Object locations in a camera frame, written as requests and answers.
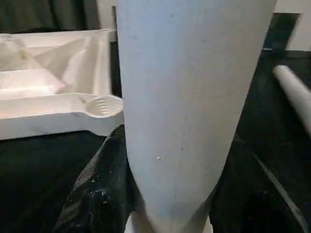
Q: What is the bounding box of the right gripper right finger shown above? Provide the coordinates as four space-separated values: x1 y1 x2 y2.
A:
209 134 308 233

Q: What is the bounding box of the white plastic table leg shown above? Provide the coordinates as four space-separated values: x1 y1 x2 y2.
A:
272 65 311 138
115 0 279 233

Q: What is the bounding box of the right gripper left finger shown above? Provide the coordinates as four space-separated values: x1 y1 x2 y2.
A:
52 124 141 233

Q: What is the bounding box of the grey curtain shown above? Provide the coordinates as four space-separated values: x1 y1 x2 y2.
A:
0 0 98 33

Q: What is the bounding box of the white plastic table top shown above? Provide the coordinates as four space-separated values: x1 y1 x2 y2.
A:
0 29 125 141

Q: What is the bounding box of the black mat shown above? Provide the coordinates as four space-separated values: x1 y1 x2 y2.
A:
0 48 311 233

